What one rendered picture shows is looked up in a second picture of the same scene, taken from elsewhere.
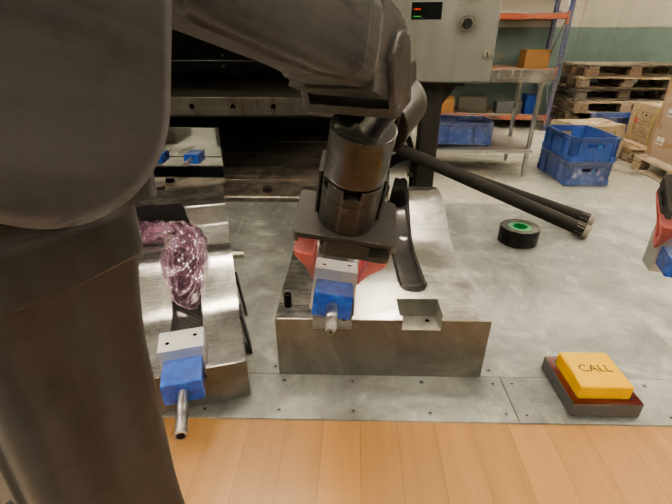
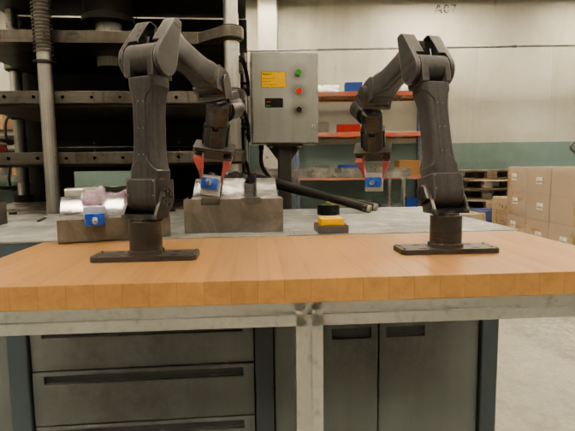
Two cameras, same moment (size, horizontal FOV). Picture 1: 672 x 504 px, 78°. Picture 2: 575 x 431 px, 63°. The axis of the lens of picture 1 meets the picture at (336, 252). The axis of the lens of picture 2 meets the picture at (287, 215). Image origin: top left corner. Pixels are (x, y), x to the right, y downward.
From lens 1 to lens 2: 0.87 m
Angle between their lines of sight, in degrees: 22
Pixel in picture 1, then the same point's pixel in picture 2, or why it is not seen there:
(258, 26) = (187, 62)
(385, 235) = (229, 150)
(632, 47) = (488, 158)
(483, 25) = (309, 110)
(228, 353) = not seen: hidden behind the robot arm
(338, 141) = (209, 108)
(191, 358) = not seen: hidden behind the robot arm
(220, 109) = not seen: hidden behind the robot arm
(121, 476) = (159, 132)
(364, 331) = (225, 205)
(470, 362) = (276, 221)
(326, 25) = (202, 67)
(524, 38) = (396, 152)
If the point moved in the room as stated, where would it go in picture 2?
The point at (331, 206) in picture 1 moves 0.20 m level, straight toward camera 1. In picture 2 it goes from (207, 135) to (203, 129)
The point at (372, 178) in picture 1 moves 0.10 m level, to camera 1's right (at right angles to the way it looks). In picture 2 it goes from (221, 121) to (262, 121)
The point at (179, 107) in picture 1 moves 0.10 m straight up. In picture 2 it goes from (114, 158) to (113, 134)
